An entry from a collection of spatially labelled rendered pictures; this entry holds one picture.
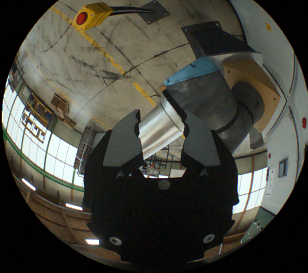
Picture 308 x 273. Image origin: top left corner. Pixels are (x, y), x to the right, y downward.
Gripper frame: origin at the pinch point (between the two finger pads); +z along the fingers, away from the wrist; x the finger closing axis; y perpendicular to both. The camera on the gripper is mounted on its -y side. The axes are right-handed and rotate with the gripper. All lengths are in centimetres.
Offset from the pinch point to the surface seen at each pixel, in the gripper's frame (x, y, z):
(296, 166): 82, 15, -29
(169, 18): 10, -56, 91
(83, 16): -19.7, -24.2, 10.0
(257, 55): 42.0, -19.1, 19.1
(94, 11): -16.2, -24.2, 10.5
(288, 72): 79, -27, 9
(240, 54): 32.8, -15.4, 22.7
